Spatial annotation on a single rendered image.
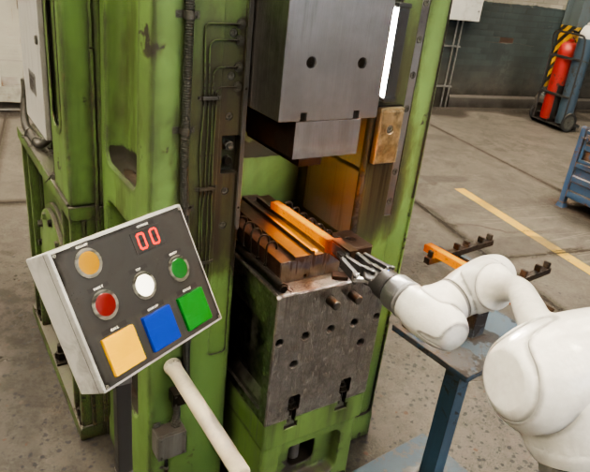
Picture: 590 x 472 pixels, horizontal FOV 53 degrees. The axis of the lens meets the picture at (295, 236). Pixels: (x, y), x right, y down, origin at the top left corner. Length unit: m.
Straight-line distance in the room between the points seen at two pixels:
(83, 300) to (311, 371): 0.83
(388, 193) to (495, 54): 7.55
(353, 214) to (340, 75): 0.54
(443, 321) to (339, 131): 0.56
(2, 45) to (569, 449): 6.34
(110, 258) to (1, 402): 1.59
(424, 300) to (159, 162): 0.70
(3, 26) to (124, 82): 4.90
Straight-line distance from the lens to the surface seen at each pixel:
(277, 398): 1.78
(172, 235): 1.31
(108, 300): 1.19
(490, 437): 2.74
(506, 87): 9.65
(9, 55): 6.69
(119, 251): 1.22
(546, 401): 0.73
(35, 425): 2.59
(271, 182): 2.06
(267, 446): 1.90
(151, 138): 1.46
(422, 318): 1.30
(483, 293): 1.34
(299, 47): 1.41
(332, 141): 1.53
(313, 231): 1.63
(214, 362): 1.86
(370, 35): 1.52
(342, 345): 1.81
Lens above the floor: 1.72
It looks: 25 degrees down
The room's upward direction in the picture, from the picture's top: 7 degrees clockwise
